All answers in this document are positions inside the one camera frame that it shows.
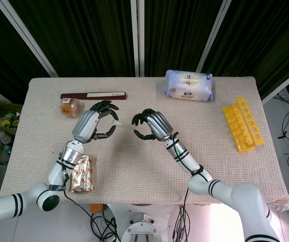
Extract cardboard box with toys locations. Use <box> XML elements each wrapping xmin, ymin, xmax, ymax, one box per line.
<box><xmin>0</xmin><ymin>93</ymin><xmax>23</xmax><ymax>138</ymax></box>

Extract clear jar orange contents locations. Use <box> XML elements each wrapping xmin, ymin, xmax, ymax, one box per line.
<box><xmin>60</xmin><ymin>98</ymin><xmax>82</xmax><ymax>118</ymax></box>

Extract pale blue tissue pack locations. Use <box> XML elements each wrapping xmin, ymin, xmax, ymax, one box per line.
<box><xmin>164</xmin><ymin>70</ymin><xmax>215</xmax><ymax>103</ymax></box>

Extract dark green curtain panel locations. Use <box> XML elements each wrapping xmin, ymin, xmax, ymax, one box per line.
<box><xmin>8</xmin><ymin>0</ymin><xmax>136</xmax><ymax>78</ymax></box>
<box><xmin>0</xmin><ymin>0</ymin><xmax>51</xmax><ymax>102</ymax></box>
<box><xmin>143</xmin><ymin>0</ymin><xmax>227</xmax><ymax>77</ymax></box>
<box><xmin>201</xmin><ymin>0</ymin><xmax>289</xmax><ymax>99</ymax></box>

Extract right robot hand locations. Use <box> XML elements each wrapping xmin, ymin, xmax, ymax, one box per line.
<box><xmin>131</xmin><ymin>108</ymin><xmax>175</xmax><ymax>141</ymax></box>

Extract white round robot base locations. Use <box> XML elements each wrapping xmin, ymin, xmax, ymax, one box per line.
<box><xmin>107</xmin><ymin>203</ymin><xmax>178</xmax><ymax>242</ymax></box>

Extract beige waffle tablecloth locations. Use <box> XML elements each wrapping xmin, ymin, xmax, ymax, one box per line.
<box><xmin>0</xmin><ymin>76</ymin><xmax>289</xmax><ymax>210</ymax></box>

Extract small white bottle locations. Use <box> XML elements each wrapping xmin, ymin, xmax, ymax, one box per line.
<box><xmin>0</xmin><ymin>132</ymin><xmax>14</xmax><ymax>145</ymax></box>

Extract yellow test tube rack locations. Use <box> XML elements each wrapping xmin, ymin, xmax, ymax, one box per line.
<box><xmin>221</xmin><ymin>97</ymin><xmax>264</xmax><ymax>154</ymax></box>

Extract gold foil packet red logos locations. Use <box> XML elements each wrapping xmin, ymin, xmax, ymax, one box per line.
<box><xmin>68</xmin><ymin>153</ymin><xmax>97</xmax><ymax>195</ymax></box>

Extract small orange box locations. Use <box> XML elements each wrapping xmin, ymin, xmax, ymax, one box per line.
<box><xmin>88</xmin><ymin>203</ymin><xmax>105</xmax><ymax>215</ymax></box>

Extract long dark red box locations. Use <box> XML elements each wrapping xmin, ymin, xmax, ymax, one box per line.
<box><xmin>60</xmin><ymin>91</ymin><xmax>129</xmax><ymax>101</ymax></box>

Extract white frame post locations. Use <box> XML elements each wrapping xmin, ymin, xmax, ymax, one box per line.
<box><xmin>195</xmin><ymin>0</ymin><xmax>234</xmax><ymax>74</ymax></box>
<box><xmin>130</xmin><ymin>0</ymin><xmax>146</xmax><ymax>77</ymax></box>
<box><xmin>0</xmin><ymin>0</ymin><xmax>59</xmax><ymax>78</ymax></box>
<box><xmin>261</xmin><ymin>64</ymin><xmax>289</xmax><ymax>105</ymax></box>

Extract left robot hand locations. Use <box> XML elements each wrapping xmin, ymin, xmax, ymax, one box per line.
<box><xmin>72</xmin><ymin>100</ymin><xmax>120</xmax><ymax>144</ymax></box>

